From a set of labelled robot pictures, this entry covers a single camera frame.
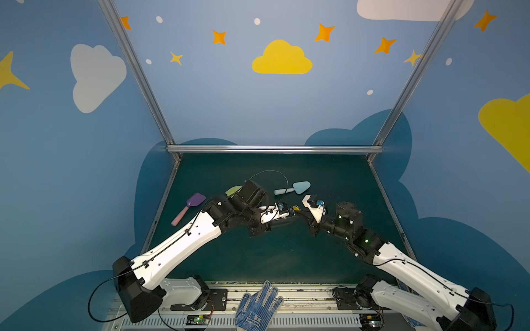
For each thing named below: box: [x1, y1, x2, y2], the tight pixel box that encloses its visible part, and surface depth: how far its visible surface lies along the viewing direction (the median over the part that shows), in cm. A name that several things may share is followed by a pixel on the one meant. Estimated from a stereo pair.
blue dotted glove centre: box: [235, 280, 284, 331], surface depth 73 cm
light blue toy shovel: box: [273, 181, 312, 196], surface depth 110 cm
